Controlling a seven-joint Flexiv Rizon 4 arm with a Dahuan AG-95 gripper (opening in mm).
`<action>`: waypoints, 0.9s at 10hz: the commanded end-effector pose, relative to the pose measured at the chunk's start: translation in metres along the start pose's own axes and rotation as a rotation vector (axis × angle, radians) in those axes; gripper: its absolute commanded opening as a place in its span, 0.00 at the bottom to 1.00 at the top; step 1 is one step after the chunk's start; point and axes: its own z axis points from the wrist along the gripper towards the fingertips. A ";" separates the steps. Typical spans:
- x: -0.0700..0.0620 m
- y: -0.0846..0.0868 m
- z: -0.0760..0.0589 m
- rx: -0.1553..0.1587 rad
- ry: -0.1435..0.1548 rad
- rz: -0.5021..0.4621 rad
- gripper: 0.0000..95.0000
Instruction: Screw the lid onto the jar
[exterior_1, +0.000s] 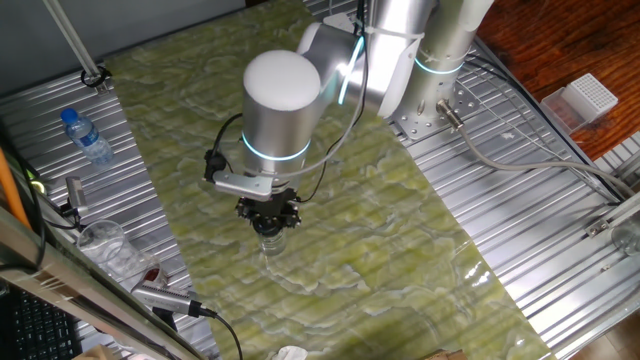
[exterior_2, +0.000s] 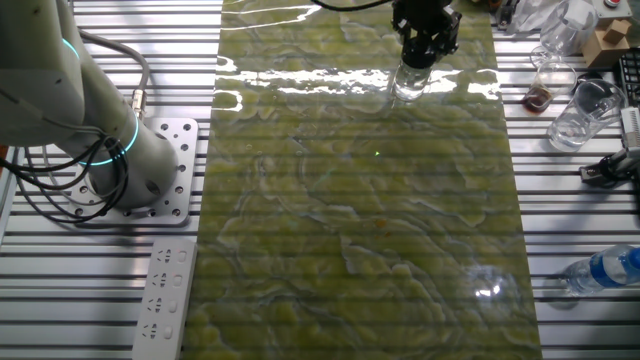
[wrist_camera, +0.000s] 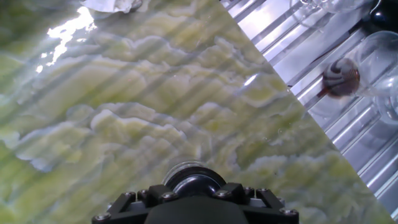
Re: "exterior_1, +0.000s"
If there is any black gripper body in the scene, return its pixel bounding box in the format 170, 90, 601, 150
244, 188, 300, 221

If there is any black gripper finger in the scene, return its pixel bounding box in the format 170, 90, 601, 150
279, 202, 303, 229
235, 197, 257, 224

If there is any small clear glass jar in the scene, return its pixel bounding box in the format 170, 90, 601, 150
258, 229, 289, 257

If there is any green marble pattern mat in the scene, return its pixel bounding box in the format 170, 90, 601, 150
104, 0, 554, 360

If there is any glass with brown residue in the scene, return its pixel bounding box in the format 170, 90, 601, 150
142, 264, 169, 290

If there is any crumpled white tissue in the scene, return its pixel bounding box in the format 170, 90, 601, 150
272, 345, 309, 360

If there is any clear plastic measuring cup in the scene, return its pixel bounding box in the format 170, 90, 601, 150
77, 219, 146, 286

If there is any silver robot mounting plate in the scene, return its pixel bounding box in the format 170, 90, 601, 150
389, 82, 481, 141

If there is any water bottle with blue label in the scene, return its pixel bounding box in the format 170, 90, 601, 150
59, 107, 115, 166

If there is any aluminium pole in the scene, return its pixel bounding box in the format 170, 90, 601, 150
42, 0, 109, 96

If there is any black keyboard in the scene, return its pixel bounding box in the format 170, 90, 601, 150
0, 287, 84, 360

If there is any white pipette tip box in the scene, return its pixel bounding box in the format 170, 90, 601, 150
541, 73, 620, 135

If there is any clear glass cup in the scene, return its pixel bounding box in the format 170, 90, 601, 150
610, 219, 640, 257

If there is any silver gripper-mounted camera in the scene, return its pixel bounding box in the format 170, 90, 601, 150
212, 171, 275, 202

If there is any silver depth camera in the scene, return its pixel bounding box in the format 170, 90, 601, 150
64, 175, 90, 214
130, 282, 204, 319

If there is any black camera stand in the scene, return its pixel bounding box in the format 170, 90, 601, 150
152, 307, 179, 332

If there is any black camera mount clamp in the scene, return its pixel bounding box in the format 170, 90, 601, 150
58, 200, 84, 221

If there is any thick grey robot cable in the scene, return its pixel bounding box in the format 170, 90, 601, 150
435, 98, 637, 200

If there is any aluminium frame beam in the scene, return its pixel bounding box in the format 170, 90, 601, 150
0, 207, 206, 360

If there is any orange cable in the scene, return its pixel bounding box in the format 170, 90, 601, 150
0, 147, 32, 231

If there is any aluminium rail with bracket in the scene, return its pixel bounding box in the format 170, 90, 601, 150
584, 192, 640, 239

